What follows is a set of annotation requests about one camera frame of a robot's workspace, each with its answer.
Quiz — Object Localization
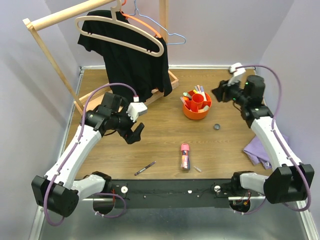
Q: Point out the purple cable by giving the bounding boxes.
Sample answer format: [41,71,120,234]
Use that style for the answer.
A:
[233,64,312,216]
[43,82,139,227]

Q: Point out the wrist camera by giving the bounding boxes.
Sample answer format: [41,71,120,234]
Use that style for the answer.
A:
[126,102,148,122]
[227,62,246,86]

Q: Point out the pink lidded pen tube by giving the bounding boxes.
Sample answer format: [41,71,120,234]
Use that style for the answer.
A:
[180,143,190,171]

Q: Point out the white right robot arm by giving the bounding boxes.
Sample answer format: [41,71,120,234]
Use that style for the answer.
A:
[212,75,315,204]

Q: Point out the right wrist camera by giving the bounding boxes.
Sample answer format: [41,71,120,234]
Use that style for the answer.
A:
[227,62,246,86]

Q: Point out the blue wire hanger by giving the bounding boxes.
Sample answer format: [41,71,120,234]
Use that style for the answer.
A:
[132,0,187,46]

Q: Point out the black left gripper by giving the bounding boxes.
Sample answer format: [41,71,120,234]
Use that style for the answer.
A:
[111,104,145,144]

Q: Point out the black t-shirt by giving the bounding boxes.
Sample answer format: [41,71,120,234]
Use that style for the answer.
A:
[78,20,173,102]

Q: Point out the wooden clothes rack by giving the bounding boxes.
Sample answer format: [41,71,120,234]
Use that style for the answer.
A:
[23,0,178,103]

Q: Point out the dark purple pen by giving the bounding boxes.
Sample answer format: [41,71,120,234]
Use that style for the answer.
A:
[134,161,157,176]

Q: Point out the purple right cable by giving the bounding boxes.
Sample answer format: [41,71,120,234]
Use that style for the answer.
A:
[233,64,312,216]

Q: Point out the small grey round cap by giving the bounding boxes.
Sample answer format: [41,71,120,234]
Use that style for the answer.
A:
[213,123,221,130]

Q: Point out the orange capped white marker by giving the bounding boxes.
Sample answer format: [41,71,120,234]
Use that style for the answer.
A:
[197,85,203,94]

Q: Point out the beige plastic hanger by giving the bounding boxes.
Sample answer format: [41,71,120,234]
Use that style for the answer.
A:
[74,0,165,58]

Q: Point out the blue capped white marker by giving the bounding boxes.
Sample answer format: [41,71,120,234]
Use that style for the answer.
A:
[200,86,207,101]

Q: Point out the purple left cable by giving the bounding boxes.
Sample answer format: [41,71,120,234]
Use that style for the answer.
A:
[43,82,139,227]

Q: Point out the purple cloth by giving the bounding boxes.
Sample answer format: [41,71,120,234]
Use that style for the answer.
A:
[243,136,285,169]

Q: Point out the orange black highlighter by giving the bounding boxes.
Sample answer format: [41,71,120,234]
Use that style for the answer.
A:
[180,97,189,108]

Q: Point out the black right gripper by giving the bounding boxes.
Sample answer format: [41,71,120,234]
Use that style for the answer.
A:
[210,75,249,107]

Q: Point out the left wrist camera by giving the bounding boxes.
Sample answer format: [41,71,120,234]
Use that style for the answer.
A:
[126,102,148,122]

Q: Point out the mint green highlighter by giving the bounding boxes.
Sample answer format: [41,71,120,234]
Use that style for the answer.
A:
[183,92,192,99]

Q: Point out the orange round pen organizer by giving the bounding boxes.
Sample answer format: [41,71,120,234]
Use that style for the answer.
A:
[182,90,213,120]

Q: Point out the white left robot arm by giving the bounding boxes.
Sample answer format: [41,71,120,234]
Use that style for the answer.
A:
[31,92,148,218]

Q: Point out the orange hanger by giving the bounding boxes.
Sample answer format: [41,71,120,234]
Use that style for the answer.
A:
[120,10,162,38]

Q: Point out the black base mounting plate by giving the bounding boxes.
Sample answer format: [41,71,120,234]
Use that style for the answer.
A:
[82,178,261,209]

